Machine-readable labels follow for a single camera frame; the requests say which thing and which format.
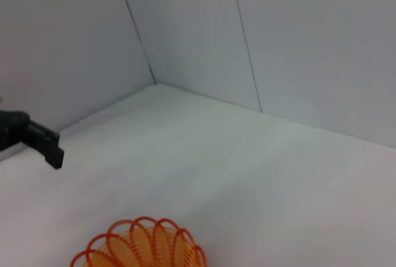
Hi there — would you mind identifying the orange woven plastic basket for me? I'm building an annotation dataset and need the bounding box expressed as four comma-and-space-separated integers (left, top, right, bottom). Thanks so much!
69, 216, 207, 267

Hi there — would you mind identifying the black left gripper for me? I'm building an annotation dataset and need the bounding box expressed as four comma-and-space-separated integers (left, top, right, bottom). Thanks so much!
0, 109, 65, 170

